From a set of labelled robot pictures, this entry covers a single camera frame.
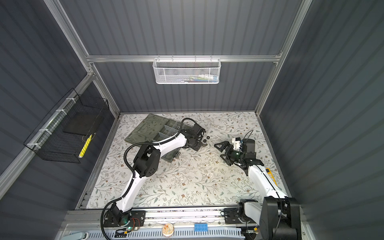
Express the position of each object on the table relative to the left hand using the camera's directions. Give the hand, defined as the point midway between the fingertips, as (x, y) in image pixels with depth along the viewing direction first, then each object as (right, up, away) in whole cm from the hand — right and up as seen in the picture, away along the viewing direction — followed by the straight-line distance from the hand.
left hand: (197, 145), depth 101 cm
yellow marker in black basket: (-52, 0, -35) cm, 63 cm away
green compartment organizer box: (-32, +12, +10) cm, 36 cm away
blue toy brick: (+1, -35, -31) cm, 47 cm away
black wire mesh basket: (-65, +9, -29) cm, 72 cm away
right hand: (+12, -1, -19) cm, 22 cm away
